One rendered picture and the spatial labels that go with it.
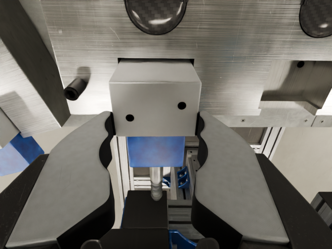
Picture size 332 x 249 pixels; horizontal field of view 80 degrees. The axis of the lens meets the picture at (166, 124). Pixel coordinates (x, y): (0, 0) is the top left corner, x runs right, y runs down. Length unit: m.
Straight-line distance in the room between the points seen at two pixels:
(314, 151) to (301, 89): 1.50
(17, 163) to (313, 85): 0.30
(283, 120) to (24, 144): 0.32
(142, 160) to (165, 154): 0.02
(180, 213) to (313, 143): 1.26
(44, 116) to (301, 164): 1.67
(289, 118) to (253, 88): 0.16
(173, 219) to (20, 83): 0.44
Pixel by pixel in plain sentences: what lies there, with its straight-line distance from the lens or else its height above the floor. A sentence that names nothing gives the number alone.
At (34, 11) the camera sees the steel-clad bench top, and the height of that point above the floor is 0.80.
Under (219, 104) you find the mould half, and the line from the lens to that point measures 0.16.
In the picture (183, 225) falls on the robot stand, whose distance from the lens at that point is 0.54.
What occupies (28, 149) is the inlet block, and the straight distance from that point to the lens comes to 0.27.
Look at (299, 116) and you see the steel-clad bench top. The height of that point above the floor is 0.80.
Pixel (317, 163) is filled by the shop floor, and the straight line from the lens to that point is 1.82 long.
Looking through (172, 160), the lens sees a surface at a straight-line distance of 0.16.
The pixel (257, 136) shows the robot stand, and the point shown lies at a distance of 1.13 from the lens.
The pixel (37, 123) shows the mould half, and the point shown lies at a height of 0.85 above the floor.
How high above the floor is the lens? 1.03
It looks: 58 degrees down
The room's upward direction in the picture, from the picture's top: 177 degrees clockwise
